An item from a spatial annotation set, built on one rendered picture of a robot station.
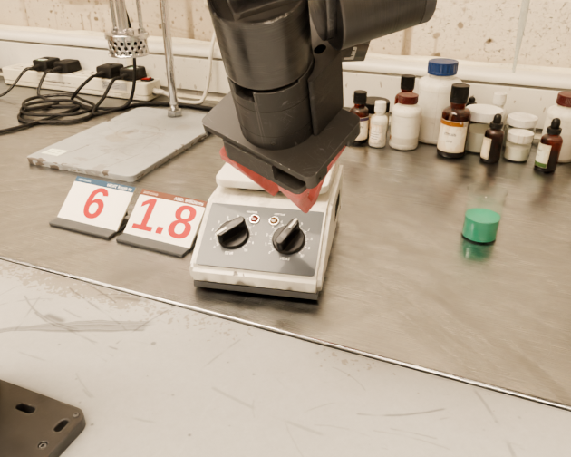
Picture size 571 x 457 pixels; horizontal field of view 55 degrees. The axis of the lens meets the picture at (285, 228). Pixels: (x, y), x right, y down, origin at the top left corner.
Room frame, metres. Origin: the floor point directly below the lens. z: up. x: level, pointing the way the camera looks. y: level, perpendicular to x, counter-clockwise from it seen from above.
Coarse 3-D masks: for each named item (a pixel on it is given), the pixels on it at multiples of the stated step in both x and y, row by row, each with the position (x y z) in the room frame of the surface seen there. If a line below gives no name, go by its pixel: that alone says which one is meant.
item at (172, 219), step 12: (144, 204) 0.58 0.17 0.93; (156, 204) 0.57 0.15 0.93; (168, 204) 0.57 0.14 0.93; (180, 204) 0.56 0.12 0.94; (132, 216) 0.57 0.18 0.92; (144, 216) 0.56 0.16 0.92; (156, 216) 0.56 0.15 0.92; (168, 216) 0.56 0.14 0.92; (180, 216) 0.55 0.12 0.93; (192, 216) 0.55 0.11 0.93; (132, 228) 0.55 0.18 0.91; (144, 228) 0.55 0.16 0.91; (156, 228) 0.55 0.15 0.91; (168, 228) 0.54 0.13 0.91; (180, 228) 0.54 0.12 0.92; (192, 228) 0.53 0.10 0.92; (180, 240) 0.53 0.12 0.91
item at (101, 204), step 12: (72, 192) 0.62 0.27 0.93; (84, 192) 0.61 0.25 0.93; (96, 192) 0.61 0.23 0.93; (108, 192) 0.60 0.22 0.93; (120, 192) 0.60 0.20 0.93; (72, 204) 0.60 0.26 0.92; (84, 204) 0.60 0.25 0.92; (96, 204) 0.59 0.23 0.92; (108, 204) 0.59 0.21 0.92; (120, 204) 0.58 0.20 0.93; (84, 216) 0.58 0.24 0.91; (96, 216) 0.58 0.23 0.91; (108, 216) 0.58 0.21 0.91; (120, 216) 0.57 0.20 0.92
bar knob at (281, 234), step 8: (288, 224) 0.46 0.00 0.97; (296, 224) 0.46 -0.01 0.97; (280, 232) 0.46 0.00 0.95; (288, 232) 0.45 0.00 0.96; (296, 232) 0.46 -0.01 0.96; (272, 240) 0.46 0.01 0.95; (280, 240) 0.44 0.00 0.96; (288, 240) 0.45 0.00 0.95; (296, 240) 0.45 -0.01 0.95; (304, 240) 0.45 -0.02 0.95; (280, 248) 0.44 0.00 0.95; (288, 248) 0.45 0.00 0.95; (296, 248) 0.45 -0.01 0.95
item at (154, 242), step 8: (200, 216) 0.55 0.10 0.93; (128, 224) 0.56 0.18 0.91; (128, 232) 0.55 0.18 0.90; (136, 232) 0.55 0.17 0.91; (144, 232) 0.55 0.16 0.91; (120, 240) 0.54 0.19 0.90; (128, 240) 0.53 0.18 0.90; (136, 240) 0.53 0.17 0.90; (144, 240) 0.53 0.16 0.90; (152, 240) 0.53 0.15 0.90; (160, 240) 0.53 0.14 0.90; (168, 240) 0.53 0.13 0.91; (176, 240) 0.53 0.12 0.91; (192, 240) 0.52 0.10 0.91; (152, 248) 0.52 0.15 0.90; (160, 248) 0.52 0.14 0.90; (168, 248) 0.52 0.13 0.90; (176, 248) 0.52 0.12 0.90; (184, 248) 0.52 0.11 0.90
